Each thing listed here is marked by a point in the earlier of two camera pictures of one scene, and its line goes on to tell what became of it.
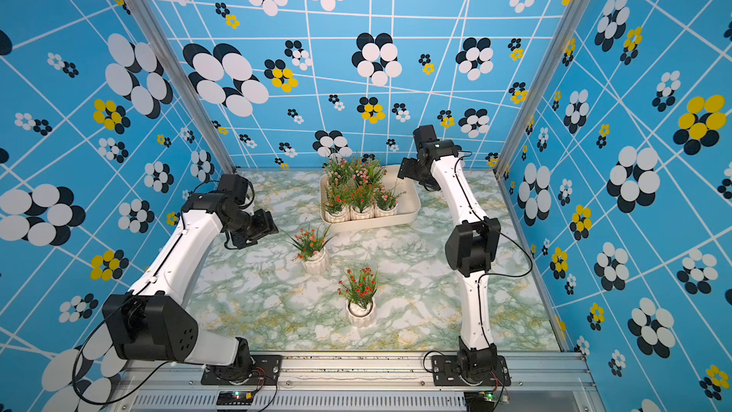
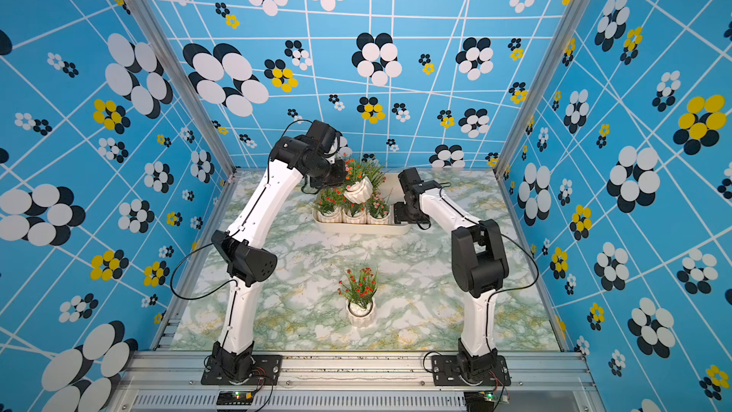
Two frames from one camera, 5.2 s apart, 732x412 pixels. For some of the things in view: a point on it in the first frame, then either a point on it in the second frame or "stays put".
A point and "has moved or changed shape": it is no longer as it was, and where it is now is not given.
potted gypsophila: [359, 297] stays put
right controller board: [479, 401] stays put
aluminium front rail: [354, 384] stays put
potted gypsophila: [312, 244] -> [361, 178]
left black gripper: [267, 225] -> [340, 165]
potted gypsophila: [387, 201] has moved or changed shape
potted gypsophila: [337, 197] has moved or changed shape
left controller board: [234, 398] stays put
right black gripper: [407, 171] -> [399, 216]
